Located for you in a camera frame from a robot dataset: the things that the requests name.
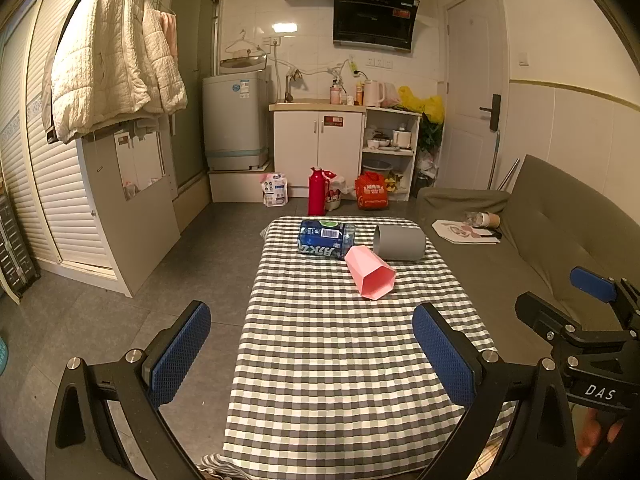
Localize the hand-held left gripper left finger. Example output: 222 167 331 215
46 300 213 480

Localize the white cartoon print bag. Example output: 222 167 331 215
325 174 354 211

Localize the glass shower door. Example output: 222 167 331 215
169 0 224 192

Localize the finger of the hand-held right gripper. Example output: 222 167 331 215
570 265 640 332
515 292 598 358

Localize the pink garment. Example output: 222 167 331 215
159 9 179 59

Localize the black folding ladder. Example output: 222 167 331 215
0 194 42 303

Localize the white open shelf unit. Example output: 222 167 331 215
360 106 422 202

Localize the person's right hand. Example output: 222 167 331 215
576 405 626 461

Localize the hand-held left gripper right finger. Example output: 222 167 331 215
412 302 582 480

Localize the pink hexagonal cup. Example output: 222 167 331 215
344 245 397 302

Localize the white basin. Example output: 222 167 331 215
219 54 267 74

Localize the metal faucet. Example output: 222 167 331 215
283 68 304 104

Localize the white louvred wardrobe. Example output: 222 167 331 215
0 0 182 298

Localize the white platform step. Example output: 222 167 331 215
208 160 275 204

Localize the white printed paper card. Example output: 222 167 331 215
432 218 501 245

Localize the grey cup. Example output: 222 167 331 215
372 224 427 262

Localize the yellow plastic bag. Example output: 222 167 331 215
398 85 445 125

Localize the white electric kettle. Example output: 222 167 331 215
362 79 386 109

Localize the black door handle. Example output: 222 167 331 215
478 93 502 131

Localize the white refill pouch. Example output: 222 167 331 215
260 172 290 207

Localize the white puffer jacket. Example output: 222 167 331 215
41 0 189 145

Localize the white washing machine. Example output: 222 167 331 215
202 70 269 171

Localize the white door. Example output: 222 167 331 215
439 0 507 192

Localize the red shopping bag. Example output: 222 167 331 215
354 171 391 210

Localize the wire clothes hanger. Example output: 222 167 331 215
224 29 269 59

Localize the green plant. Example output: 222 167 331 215
417 114 444 162

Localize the olive green sofa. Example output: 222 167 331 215
415 154 640 411

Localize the mop handle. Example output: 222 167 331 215
487 129 501 191

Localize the red thermos flask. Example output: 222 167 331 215
308 166 329 216

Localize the checkered tablecloth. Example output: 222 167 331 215
200 216 518 479

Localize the black range hood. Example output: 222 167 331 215
332 0 420 52

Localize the white sink cabinet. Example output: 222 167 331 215
269 102 367 199

